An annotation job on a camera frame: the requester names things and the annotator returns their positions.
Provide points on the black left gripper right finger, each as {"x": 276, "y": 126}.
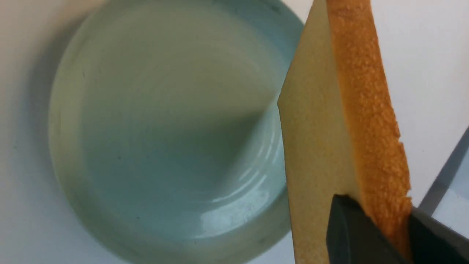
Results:
{"x": 434, "y": 243}

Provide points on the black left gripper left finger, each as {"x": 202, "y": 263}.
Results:
{"x": 353, "y": 238}

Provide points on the toast slice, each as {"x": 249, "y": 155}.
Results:
{"x": 339, "y": 130}

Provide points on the light blue plate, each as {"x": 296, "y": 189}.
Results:
{"x": 164, "y": 130}

